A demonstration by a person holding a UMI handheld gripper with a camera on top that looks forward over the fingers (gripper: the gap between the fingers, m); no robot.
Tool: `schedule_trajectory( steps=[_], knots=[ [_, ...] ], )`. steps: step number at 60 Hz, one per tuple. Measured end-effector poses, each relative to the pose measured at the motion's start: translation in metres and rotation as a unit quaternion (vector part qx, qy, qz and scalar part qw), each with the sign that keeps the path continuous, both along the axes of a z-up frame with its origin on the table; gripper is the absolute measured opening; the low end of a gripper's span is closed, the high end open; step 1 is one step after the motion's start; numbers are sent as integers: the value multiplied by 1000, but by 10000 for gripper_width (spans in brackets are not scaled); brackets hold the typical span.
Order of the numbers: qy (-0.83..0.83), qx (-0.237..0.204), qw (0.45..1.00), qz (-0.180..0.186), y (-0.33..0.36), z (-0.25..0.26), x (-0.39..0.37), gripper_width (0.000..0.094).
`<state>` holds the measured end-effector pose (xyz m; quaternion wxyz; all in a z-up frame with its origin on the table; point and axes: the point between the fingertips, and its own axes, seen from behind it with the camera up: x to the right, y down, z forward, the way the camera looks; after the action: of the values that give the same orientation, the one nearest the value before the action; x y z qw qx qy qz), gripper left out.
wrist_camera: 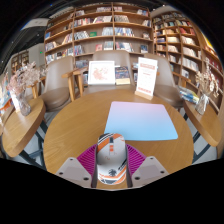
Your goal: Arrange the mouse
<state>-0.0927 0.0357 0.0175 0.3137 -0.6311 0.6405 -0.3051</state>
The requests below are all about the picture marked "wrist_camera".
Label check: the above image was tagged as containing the stack of colourful books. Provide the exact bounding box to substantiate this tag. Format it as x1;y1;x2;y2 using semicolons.
178;85;200;105

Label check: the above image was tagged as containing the glass vase with dried flowers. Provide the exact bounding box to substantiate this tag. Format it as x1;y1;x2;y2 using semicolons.
194;59;221;116
6;61;43;117

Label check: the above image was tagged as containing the oval wooden side table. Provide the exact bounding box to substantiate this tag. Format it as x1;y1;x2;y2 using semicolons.
182;99;223;148
1;97;47;159

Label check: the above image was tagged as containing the pink-blue gradient mouse pad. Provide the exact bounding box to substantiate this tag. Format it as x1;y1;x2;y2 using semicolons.
104;100;179;142

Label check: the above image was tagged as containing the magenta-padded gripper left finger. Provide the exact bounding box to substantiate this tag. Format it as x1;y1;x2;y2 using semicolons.
54;143;99;189

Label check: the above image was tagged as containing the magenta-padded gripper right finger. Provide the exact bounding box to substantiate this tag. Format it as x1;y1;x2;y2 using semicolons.
124;143;170;189

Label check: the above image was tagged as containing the white sign on wooden base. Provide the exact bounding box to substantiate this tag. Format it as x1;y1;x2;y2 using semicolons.
134;56;159;101

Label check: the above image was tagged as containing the white and orange computer mouse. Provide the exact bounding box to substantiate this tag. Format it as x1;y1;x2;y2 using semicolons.
95;132;128;186

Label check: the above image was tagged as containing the small white table sign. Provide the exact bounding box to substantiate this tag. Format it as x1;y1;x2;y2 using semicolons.
9;89;21;114

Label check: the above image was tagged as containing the angled wooden bookshelf unit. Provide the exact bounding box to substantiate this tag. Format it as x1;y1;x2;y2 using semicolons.
151;11;224;101

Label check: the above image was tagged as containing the white art print board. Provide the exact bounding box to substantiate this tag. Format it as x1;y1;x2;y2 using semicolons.
87;60;116;86

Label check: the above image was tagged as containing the wide wooden bookshelf unit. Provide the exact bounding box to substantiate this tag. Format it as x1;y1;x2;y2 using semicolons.
43;4;155;73

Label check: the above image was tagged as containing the taupe padded wooden armchair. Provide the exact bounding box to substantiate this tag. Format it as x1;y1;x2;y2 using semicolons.
78;49;136;94
39;55;76;113
143;53;184;109

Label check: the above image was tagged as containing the distant wooden bookshelf unit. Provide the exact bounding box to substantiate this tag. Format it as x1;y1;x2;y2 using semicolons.
9;49;30;76

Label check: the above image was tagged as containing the dark cover book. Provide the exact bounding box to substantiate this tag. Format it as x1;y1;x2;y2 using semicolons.
114;65;132;86

